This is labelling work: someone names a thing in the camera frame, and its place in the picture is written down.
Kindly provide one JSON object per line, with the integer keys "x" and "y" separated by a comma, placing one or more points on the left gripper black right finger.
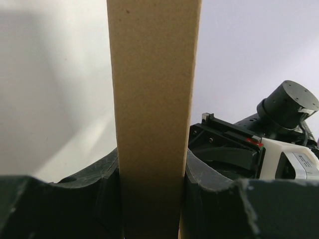
{"x": 215, "y": 207}

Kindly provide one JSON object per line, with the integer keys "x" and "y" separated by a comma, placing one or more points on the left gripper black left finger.
{"x": 85, "y": 205}

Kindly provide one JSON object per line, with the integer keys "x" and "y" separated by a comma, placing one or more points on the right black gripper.
{"x": 232, "y": 150}

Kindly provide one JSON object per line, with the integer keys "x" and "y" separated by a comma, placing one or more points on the brown cardboard box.
{"x": 153, "y": 47}

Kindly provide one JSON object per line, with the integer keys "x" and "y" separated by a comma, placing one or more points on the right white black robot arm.
{"x": 282, "y": 116}

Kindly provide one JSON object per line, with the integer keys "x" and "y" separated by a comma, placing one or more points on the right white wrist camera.
{"x": 288, "y": 161}

